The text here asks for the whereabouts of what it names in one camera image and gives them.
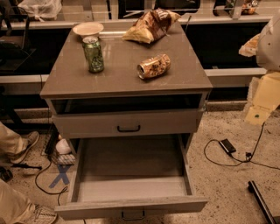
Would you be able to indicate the open bottom drawer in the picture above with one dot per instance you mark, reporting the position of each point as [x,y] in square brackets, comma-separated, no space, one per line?
[131,177]

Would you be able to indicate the khaki trouser leg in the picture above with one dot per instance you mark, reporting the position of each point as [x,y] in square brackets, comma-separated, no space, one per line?
[14,206]
[6,137]

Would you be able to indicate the upper khaki trouser leg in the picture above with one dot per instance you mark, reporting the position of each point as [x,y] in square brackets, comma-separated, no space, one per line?
[6,137]

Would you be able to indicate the upper grey sneaker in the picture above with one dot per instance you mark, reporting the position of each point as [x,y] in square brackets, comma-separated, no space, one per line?
[21,146]

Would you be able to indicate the black chair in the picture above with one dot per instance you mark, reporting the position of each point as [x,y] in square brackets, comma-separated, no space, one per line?
[15,50]

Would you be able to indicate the lower grey sneaker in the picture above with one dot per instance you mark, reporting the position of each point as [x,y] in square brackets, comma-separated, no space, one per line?
[42,215]

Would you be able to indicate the black power adapter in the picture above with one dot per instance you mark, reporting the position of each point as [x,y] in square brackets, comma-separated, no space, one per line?
[227,146]

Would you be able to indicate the closed middle drawer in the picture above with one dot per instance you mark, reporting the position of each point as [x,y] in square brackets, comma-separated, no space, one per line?
[128,123]

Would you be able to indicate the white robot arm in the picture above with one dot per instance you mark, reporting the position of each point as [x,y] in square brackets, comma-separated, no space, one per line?
[268,48]

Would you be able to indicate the grey drawer cabinet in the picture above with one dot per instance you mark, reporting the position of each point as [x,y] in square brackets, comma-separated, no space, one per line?
[71,89]

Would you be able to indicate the brown chip bag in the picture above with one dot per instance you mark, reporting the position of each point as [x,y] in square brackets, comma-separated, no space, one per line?
[151,26]

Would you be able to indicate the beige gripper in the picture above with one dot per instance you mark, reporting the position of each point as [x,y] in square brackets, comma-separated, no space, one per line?
[269,46]

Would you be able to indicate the grey sneaker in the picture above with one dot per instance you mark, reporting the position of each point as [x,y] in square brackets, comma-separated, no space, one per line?
[42,215]
[21,146]

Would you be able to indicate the green soda can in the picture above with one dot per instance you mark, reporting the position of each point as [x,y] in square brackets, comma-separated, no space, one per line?
[93,54]

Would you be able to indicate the white plastic bag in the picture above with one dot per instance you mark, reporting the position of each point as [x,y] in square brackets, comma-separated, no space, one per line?
[41,10]

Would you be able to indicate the lower khaki trouser leg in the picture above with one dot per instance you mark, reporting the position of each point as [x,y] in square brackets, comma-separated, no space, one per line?
[14,206]

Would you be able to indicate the black bar on floor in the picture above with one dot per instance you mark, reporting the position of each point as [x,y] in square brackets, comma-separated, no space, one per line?
[262,204]

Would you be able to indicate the orange crushed soda can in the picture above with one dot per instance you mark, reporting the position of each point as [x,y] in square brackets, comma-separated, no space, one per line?
[153,67]

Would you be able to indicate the white ceramic bowl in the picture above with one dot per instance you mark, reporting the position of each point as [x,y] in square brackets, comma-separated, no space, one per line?
[88,29]

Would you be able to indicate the white round object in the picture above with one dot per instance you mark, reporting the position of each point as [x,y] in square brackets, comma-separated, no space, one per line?
[62,147]

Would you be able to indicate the blue tape cross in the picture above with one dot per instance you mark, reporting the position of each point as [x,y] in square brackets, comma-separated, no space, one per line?
[62,176]

